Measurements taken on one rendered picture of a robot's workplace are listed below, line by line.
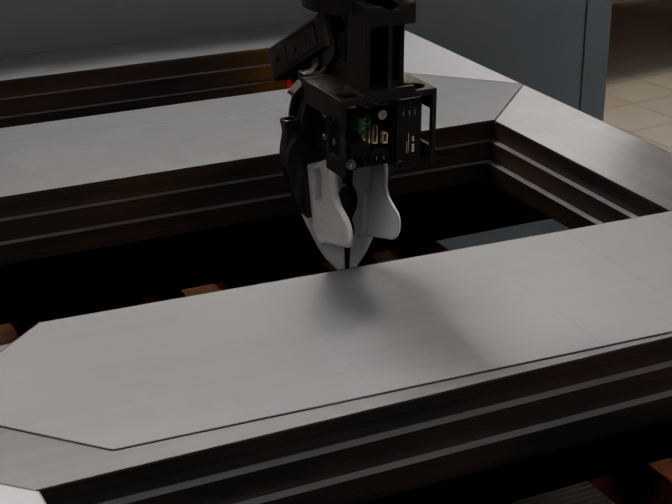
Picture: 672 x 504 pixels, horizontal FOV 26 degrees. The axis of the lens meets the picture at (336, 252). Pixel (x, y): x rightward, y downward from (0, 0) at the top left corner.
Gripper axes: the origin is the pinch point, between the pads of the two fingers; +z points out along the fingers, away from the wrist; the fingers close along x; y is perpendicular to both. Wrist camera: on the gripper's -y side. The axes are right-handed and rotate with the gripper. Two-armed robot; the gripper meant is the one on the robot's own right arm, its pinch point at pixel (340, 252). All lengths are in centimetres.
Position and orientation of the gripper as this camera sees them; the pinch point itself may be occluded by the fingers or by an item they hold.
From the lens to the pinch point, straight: 105.6
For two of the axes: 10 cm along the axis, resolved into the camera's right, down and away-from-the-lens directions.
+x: 9.0, -1.7, 4.1
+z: 0.0, 9.2, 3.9
